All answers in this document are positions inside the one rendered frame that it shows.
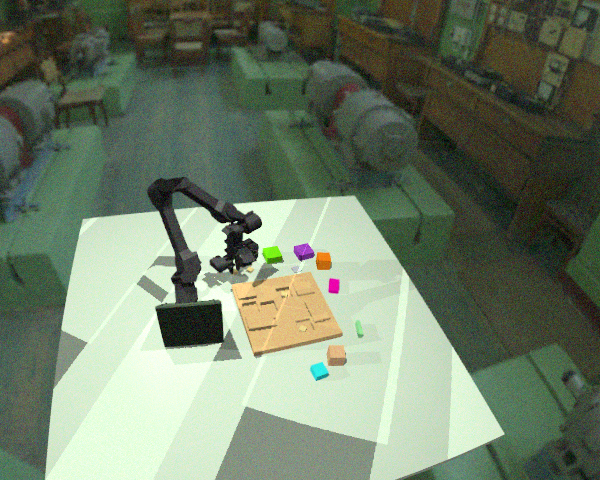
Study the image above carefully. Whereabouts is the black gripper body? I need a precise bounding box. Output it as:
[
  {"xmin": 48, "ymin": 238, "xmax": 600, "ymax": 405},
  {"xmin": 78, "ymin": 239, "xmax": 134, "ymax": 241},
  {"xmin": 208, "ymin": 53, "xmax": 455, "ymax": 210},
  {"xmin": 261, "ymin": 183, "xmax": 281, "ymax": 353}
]
[{"xmin": 209, "ymin": 238, "xmax": 259, "ymax": 272}]

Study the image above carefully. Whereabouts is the magenta rectangular block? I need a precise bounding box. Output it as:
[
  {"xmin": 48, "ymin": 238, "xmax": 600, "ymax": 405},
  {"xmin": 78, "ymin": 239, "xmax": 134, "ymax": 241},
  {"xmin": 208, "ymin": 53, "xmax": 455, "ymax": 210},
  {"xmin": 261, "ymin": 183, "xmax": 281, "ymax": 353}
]
[{"xmin": 329, "ymin": 279, "xmax": 339, "ymax": 294}]

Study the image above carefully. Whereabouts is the lime green block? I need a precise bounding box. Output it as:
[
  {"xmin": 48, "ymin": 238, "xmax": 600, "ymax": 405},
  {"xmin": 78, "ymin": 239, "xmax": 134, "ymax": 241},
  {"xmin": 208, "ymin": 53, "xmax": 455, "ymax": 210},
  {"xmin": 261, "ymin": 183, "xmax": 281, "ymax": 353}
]
[{"xmin": 262, "ymin": 246, "xmax": 282, "ymax": 264}]

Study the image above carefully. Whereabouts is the teal cube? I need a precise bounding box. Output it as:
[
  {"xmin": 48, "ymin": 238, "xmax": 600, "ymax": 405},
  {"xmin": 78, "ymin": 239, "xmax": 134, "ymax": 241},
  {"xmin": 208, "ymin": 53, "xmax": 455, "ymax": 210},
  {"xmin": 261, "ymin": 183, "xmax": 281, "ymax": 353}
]
[{"xmin": 310, "ymin": 362, "xmax": 329, "ymax": 381}]

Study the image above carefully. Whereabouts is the light green rectangular block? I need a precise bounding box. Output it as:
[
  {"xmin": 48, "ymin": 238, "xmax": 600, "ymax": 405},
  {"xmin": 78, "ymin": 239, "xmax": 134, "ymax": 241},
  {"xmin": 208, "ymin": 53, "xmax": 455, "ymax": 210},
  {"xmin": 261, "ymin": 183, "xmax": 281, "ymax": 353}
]
[{"xmin": 355, "ymin": 320, "xmax": 364, "ymax": 338}]

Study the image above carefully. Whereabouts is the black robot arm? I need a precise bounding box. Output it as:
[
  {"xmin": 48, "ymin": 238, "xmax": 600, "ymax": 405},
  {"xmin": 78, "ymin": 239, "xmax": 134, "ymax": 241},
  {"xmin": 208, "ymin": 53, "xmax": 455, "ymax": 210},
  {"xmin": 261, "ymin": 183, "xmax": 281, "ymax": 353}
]
[{"xmin": 147, "ymin": 177, "xmax": 262, "ymax": 304}]

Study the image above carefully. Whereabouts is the purple flat block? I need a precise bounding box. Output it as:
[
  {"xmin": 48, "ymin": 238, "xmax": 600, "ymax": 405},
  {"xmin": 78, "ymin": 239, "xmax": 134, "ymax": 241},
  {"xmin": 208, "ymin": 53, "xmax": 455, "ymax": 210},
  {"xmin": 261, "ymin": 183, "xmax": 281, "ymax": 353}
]
[{"xmin": 293, "ymin": 243, "xmax": 314, "ymax": 261}]

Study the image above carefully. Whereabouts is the orange block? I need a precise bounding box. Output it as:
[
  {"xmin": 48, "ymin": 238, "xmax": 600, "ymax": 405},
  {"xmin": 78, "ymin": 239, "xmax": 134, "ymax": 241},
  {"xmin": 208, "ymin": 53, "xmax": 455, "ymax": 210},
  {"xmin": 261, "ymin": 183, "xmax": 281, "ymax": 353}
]
[{"xmin": 316, "ymin": 253, "xmax": 331, "ymax": 270}]

